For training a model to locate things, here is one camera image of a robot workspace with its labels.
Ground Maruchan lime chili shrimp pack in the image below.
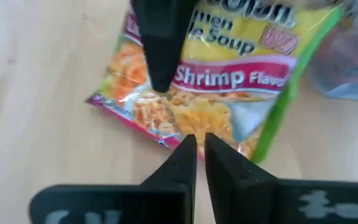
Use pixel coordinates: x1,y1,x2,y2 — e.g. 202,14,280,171
85,0,345,164

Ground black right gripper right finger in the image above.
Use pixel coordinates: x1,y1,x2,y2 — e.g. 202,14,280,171
204,133,280,224

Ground dark grey plastic bin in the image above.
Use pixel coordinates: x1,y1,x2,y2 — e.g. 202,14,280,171
305,0,358,103

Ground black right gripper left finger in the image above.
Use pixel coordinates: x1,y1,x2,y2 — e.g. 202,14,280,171
140,134,198,224

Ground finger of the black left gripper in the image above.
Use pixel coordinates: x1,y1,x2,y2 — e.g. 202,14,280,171
130,0,199,93

